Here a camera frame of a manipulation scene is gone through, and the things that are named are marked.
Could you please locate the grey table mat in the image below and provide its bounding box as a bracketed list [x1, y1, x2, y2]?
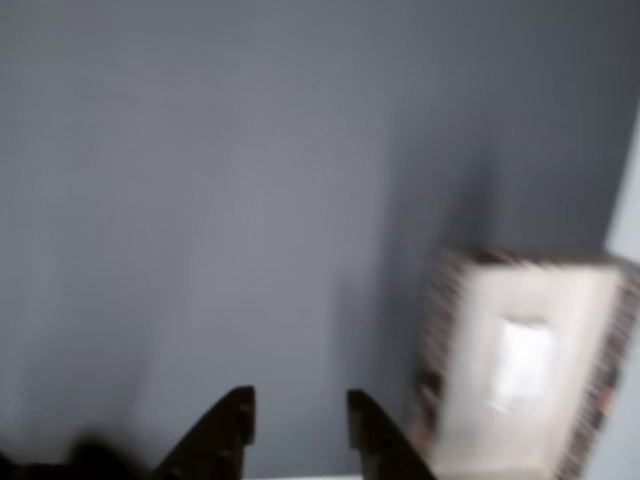
[0, 0, 640, 480]

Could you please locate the bark patterned cardboard box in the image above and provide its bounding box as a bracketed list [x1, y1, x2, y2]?
[407, 247, 640, 480]

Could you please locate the white block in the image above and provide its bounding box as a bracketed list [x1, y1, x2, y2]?
[487, 314, 559, 416]

